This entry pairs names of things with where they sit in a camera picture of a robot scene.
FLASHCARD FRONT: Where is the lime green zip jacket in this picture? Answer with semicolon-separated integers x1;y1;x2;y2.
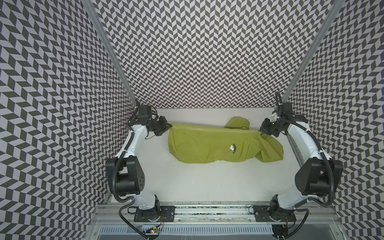
168;117;284;164

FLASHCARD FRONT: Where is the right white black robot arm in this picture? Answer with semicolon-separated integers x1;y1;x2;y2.
260;99;344;221

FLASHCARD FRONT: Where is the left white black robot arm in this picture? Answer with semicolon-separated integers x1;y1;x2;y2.
105;105;172;218

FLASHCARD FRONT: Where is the small green circuit board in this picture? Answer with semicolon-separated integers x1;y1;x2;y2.
145;227;160;235

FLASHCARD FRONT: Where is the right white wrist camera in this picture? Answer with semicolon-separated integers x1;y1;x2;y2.
269;111;279;123

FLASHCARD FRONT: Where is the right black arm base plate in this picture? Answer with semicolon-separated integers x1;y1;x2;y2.
252;205;297;223

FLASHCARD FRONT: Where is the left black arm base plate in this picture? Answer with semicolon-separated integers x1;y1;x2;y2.
134;206;176;223

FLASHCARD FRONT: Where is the aluminium front mounting rail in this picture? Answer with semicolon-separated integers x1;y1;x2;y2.
90;202;341;225

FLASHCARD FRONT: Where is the left aluminium corner post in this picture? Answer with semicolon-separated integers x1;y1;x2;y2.
82;0;137;107

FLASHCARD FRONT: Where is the aluminium corner post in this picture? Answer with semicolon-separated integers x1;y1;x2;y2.
282;0;345;102
82;0;137;107

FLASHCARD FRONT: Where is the right aluminium corner post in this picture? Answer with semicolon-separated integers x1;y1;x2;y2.
282;0;345;102

